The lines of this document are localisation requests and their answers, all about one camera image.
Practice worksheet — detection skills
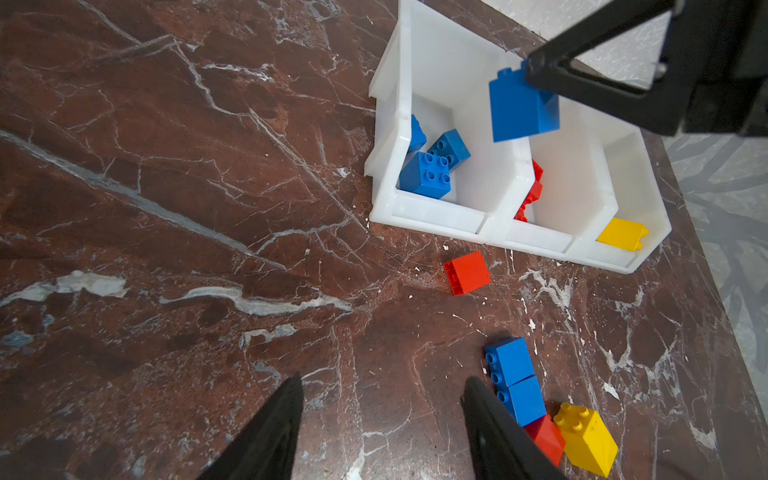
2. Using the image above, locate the right white bin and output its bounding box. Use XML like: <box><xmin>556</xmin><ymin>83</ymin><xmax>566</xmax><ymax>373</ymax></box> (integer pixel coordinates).
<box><xmin>583</xmin><ymin>128</ymin><xmax>672</xmax><ymax>274</ymax></box>

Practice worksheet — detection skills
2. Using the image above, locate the left white bin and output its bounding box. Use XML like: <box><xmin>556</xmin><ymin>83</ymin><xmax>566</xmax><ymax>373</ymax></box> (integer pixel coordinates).
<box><xmin>364</xmin><ymin>1</ymin><xmax>534</xmax><ymax>246</ymax></box>

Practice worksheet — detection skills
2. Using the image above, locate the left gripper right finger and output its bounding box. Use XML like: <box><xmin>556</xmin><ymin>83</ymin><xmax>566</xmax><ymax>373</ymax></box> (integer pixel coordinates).
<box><xmin>461</xmin><ymin>376</ymin><xmax>566</xmax><ymax>480</ymax></box>

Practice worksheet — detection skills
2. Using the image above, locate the white bin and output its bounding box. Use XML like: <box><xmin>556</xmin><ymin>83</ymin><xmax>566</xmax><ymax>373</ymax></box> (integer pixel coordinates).
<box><xmin>583</xmin><ymin>128</ymin><xmax>672</xmax><ymax>274</ymax></box>
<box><xmin>502</xmin><ymin>99</ymin><xmax>618</xmax><ymax>261</ymax></box>
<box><xmin>364</xmin><ymin>1</ymin><xmax>534</xmax><ymax>246</ymax></box>

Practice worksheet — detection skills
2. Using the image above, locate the small blue lego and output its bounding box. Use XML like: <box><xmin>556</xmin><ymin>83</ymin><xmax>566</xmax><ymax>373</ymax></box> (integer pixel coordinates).
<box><xmin>407</xmin><ymin>115</ymin><xmax>427</xmax><ymax>153</ymax></box>

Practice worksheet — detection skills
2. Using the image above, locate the long red lego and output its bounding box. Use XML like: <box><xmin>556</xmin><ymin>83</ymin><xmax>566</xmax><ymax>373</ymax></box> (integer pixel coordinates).
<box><xmin>514</xmin><ymin>160</ymin><xmax>543</xmax><ymax>222</ymax></box>

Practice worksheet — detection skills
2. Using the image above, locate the narrow yellow lego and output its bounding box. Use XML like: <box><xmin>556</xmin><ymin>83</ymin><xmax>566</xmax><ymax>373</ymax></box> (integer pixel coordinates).
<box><xmin>597</xmin><ymin>218</ymin><xmax>649</xmax><ymax>252</ymax></box>

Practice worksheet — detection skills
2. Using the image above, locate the small red lego top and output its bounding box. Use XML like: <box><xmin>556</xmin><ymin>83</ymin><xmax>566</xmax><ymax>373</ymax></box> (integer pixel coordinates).
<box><xmin>444</xmin><ymin>252</ymin><xmax>491</xmax><ymax>296</ymax></box>

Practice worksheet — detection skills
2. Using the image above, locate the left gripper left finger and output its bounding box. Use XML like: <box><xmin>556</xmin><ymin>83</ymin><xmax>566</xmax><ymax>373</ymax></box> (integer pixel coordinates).
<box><xmin>199</xmin><ymin>373</ymin><xmax>304</xmax><ymax>479</ymax></box>

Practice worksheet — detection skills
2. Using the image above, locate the blue lego stack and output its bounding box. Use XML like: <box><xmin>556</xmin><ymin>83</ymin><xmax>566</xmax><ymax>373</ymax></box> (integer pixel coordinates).
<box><xmin>484</xmin><ymin>337</ymin><xmax>546</xmax><ymax>427</ymax></box>

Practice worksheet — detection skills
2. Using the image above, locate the middle white bin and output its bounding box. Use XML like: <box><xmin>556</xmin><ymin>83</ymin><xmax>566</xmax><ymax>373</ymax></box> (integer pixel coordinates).
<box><xmin>502</xmin><ymin>99</ymin><xmax>618</xmax><ymax>261</ymax></box>

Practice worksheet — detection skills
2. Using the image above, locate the blue lego placed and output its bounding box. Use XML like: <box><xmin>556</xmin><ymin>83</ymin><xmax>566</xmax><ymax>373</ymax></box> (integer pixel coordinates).
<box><xmin>399</xmin><ymin>152</ymin><xmax>451</xmax><ymax>199</ymax></box>

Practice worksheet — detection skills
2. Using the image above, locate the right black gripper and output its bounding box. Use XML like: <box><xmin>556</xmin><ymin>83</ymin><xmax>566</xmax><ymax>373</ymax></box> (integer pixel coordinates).
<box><xmin>525</xmin><ymin>0</ymin><xmax>767</xmax><ymax>137</ymax></box>

